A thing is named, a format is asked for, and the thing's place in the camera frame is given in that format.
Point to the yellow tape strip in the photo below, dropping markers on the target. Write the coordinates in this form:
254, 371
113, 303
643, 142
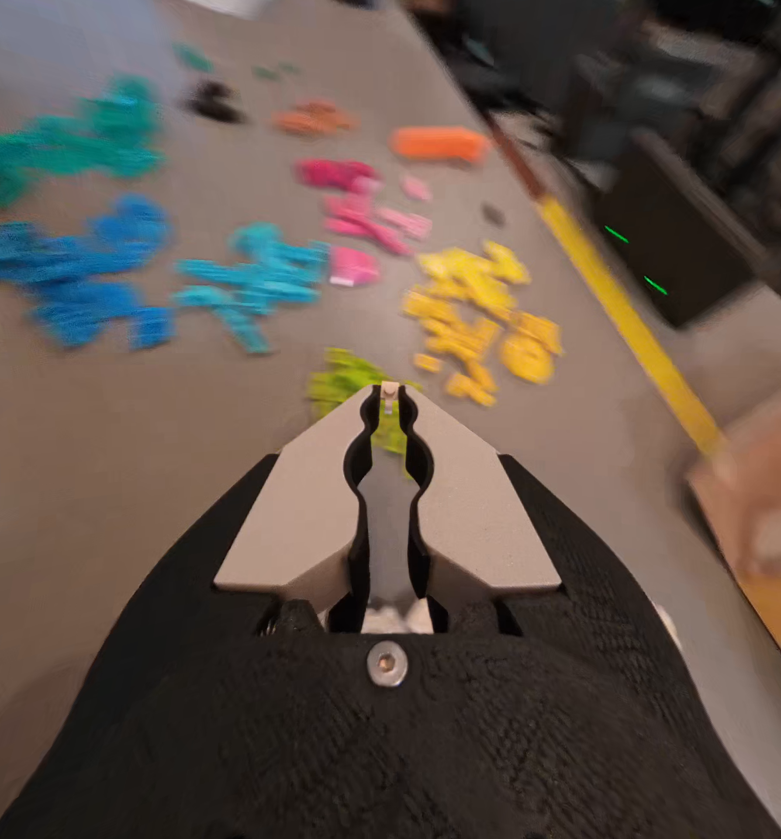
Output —
626, 321

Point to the small dark lego piece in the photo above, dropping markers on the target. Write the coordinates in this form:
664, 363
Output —
493, 214

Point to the pile of small orange pieces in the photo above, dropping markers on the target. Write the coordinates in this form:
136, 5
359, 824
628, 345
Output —
312, 120

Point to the pile of pink lego pieces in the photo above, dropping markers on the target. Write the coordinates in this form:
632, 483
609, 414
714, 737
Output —
358, 216

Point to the pile of cyan lego pieces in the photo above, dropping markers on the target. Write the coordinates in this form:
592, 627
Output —
266, 275

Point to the pile of lime lego pieces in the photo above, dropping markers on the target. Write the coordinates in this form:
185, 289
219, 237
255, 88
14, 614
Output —
341, 383

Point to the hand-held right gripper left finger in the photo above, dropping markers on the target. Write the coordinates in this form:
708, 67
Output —
285, 524

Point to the orange curved lego brick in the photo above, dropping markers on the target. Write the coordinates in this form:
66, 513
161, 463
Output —
436, 144

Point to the small tan lego piece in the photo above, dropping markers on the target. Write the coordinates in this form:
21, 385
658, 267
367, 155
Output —
390, 391

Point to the pile of teal lego pieces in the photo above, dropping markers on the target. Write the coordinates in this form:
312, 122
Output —
102, 144

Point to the black computer case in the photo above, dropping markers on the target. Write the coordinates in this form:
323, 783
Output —
679, 229

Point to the pile of yellow lego pieces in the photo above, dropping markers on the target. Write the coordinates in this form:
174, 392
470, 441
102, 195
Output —
469, 308

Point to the pile of blue lego pieces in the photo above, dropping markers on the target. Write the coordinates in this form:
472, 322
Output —
102, 262

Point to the teal long lego plate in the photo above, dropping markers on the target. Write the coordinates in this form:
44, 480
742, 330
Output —
192, 57

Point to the black lego pieces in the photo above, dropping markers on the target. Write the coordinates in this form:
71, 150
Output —
213, 103

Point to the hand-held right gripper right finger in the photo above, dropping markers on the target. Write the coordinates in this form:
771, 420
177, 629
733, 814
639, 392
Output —
482, 524

